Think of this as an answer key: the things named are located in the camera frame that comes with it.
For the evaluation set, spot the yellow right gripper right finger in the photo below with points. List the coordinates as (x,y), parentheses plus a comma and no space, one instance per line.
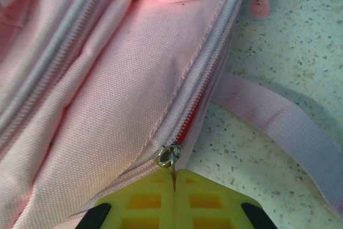
(206,205)

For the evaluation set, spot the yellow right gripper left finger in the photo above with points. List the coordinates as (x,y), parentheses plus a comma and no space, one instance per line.
(142,205)

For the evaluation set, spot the pink student backpack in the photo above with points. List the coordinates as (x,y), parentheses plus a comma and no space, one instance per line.
(107,65)

